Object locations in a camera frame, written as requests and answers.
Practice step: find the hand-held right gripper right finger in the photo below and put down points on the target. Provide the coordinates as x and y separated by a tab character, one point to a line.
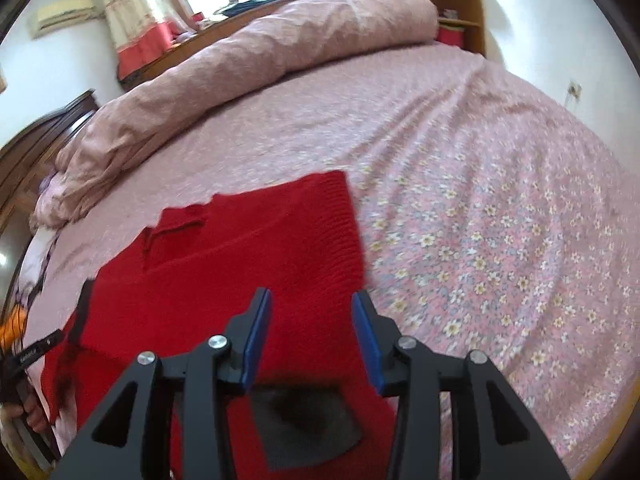
367	335

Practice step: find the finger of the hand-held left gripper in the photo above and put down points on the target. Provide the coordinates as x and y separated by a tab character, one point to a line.
82	310

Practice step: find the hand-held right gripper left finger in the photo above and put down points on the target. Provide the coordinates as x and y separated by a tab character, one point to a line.
257	340

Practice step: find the red knit sweater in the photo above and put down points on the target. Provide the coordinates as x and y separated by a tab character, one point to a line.
225	270

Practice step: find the dark blue clothes pile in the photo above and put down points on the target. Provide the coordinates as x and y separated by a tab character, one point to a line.
245	6

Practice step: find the person's left hand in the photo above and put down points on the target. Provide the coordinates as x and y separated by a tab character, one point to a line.
35	412

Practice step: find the pale purple pillow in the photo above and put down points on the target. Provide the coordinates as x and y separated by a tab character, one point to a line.
44	185

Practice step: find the dark wooden dresser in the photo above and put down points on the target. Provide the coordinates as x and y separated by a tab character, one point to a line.
30	160

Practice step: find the pink floral bed sheet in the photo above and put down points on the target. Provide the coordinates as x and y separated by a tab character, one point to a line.
450	185

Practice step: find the rolled pink floral quilt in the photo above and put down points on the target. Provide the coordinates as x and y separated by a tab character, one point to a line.
250	60

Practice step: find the cream and red curtain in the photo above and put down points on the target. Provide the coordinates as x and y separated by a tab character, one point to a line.
135	20

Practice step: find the red box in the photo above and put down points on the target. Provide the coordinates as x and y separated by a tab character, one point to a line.
450	36

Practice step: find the wooden headboard shelf unit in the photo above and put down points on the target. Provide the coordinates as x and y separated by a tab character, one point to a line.
465	5

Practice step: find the white wall air conditioner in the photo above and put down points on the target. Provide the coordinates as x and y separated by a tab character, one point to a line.
62	15

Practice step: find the wall socket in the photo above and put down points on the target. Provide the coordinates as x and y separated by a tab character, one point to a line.
575	90

